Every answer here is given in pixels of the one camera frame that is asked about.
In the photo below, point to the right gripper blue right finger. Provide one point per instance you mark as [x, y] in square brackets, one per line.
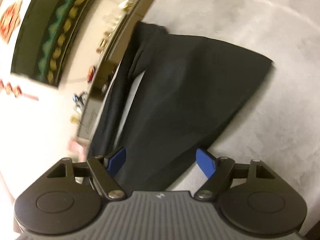
[218, 172]

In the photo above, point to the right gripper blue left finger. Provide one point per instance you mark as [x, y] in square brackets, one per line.
[103, 171]

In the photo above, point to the black trousers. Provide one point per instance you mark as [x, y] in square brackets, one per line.
[172, 95]

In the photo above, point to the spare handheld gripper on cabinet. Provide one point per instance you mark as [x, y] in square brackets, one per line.
[79, 101]

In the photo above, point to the red plate of fruit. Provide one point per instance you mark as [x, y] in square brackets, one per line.
[91, 74]

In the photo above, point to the red chinese knot left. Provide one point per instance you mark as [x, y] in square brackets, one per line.
[15, 91]

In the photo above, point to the red chinese knot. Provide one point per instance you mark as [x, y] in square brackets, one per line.
[15, 91]
[10, 20]

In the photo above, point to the red chinese knot right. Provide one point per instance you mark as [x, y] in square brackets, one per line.
[10, 20]

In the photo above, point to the long grey TV cabinet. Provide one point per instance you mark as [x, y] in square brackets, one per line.
[111, 48]

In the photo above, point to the wall television with cloth cover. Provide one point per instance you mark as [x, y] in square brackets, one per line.
[46, 36]

